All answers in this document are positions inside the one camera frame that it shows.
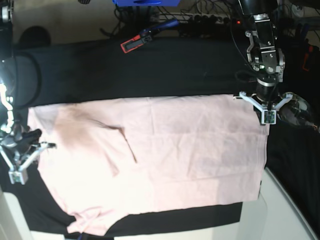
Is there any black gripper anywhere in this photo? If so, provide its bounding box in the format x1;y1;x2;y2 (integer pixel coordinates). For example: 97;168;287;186
256;78;278;104
4;129;42;155

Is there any pink T-shirt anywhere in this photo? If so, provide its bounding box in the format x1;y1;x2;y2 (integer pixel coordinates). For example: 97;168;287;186
28;94;270;236

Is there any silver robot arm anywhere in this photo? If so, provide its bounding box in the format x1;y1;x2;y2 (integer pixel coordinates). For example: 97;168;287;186
234;0;285;109

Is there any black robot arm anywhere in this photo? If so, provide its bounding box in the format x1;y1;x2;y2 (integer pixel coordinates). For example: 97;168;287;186
0;0;41;155

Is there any clear glass bottle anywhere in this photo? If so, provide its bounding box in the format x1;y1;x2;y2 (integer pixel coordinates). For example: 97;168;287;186
277;93;320;133

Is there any red and black clamp tool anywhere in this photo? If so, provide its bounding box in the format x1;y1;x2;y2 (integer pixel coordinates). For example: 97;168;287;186
296;23;314;73

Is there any black table cloth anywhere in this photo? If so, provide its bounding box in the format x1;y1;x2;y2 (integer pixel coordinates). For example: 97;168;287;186
0;37;320;239

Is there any black round stool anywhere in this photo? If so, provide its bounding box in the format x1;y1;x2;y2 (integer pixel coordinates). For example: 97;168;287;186
18;26;51;49

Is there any red and blue clamp tool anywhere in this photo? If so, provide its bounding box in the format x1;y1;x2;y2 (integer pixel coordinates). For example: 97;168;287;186
120;18;179;54

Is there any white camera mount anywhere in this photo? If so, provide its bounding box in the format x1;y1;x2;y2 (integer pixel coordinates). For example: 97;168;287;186
233;91;293;125
0;141;57;185

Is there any blue plastic mount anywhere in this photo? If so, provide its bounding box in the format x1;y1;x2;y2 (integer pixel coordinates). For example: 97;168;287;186
112;0;180;7

